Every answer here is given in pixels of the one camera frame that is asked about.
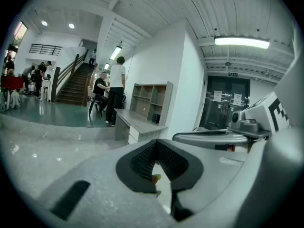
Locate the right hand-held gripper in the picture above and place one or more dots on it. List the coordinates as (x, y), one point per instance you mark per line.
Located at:
(268, 113)

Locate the brown wooden staircase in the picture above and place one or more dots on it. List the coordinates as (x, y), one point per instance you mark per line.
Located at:
(76, 84)

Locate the white paper notice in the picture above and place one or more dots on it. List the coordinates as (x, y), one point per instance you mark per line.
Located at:
(217, 96)
(238, 98)

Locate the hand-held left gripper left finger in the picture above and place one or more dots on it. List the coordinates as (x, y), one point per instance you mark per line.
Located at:
(99, 198)

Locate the small ceiling lamp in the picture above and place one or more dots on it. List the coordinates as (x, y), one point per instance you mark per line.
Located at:
(107, 66)

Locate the black double door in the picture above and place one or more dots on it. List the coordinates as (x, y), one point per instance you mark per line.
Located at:
(213, 117)

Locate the black balcony railing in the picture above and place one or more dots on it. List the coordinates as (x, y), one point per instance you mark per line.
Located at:
(45, 49)

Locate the black box with blue print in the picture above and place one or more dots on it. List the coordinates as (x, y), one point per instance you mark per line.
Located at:
(156, 119)

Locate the black legged chair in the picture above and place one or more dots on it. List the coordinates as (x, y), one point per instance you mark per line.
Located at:
(91, 108)

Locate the wooden hutch shelf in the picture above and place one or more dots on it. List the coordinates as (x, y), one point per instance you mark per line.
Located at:
(169, 98)

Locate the narrow tube ceiling lamp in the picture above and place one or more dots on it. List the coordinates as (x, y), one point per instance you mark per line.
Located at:
(116, 52)

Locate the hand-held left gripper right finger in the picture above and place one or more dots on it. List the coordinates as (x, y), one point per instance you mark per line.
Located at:
(225, 186)

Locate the grey fisheye camera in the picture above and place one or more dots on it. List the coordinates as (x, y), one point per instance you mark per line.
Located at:
(247, 123)

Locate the red panel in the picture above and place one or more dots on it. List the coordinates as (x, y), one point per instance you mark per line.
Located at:
(12, 82)

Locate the wide ceiling lamp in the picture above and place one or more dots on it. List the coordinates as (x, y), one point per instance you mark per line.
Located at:
(242, 42)

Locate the green exit sign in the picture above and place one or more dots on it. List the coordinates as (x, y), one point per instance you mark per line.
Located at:
(233, 74)

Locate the round ceiling spotlight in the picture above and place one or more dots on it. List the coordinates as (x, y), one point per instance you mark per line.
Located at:
(71, 25)
(44, 23)

